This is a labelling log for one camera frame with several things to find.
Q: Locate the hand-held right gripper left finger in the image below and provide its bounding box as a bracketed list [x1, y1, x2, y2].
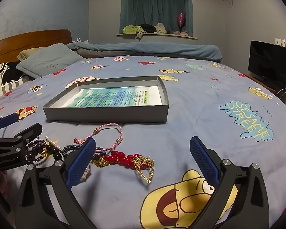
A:
[15, 137, 97, 229]

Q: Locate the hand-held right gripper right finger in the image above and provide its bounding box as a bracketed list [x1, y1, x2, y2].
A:
[189, 136, 270, 229]

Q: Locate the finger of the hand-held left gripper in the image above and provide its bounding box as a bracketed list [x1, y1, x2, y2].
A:
[0, 113, 18, 139]
[0, 123, 43, 153]

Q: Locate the pearl bracelet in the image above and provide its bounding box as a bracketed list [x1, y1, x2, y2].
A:
[80, 164, 92, 183]

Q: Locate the small dark bead bracelet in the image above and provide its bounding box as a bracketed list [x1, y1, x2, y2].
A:
[25, 140, 49, 165]

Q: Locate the large black bead bracelet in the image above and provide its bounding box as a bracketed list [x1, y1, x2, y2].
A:
[37, 141, 63, 161]

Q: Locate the red bead bracelet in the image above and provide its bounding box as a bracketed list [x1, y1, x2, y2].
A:
[104, 151, 135, 170]

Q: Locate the pink cord bracelet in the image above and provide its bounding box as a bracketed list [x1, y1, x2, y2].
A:
[74, 123, 123, 153]

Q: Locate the grey cardboard box tray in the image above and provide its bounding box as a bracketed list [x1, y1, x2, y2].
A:
[42, 76, 170, 124]

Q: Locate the pearl hair clip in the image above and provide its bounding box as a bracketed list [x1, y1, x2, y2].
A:
[45, 136, 60, 149]

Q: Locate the striped black white pillow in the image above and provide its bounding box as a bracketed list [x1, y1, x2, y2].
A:
[0, 61, 30, 101]

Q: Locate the cartoon printed bedsheet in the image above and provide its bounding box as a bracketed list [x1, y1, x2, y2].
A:
[0, 55, 286, 229]

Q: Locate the pale yellow pillow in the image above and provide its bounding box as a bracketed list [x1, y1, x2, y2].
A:
[17, 47, 46, 61]

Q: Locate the grey-blue pillow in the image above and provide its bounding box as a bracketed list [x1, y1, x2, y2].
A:
[15, 43, 84, 78]

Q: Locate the printed paper sheet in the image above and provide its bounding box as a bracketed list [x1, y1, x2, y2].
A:
[62, 85, 163, 108]

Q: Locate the wooden headboard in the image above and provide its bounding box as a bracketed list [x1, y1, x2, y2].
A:
[0, 30, 73, 64]

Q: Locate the wooden tv stand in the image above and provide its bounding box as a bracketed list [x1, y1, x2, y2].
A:
[243, 73, 286, 98]

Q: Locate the grey blanket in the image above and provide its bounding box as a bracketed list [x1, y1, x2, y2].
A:
[77, 48, 134, 59]

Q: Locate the black monitor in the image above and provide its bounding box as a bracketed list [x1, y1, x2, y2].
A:
[248, 40, 286, 86]

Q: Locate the blue duvet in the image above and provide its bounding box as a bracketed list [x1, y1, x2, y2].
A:
[67, 42, 222, 64]

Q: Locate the beige cloth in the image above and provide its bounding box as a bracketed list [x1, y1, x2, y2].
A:
[155, 23, 167, 34]

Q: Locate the green cloth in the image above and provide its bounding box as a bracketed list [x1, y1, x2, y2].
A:
[123, 25, 145, 34]

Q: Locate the purple balloon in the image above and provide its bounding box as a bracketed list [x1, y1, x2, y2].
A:
[177, 12, 186, 31]

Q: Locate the black cloth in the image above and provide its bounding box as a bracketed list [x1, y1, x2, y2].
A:
[141, 23, 158, 32]

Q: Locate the teal curtain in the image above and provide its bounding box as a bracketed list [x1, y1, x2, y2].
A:
[120, 0, 193, 37]

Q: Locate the blue crystal bracelet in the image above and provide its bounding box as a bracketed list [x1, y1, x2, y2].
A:
[62, 144, 83, 158]

